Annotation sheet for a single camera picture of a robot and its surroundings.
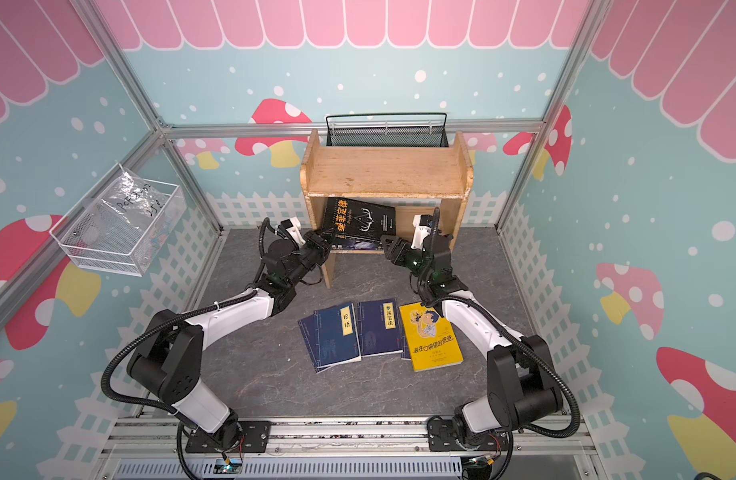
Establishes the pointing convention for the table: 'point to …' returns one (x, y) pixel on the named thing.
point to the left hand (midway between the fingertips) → (341, 230)
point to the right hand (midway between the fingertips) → (386, 237)
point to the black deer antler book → (362, 220)
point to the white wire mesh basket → (124, 228)
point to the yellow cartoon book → (430, 341)
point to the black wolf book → (357, 245)
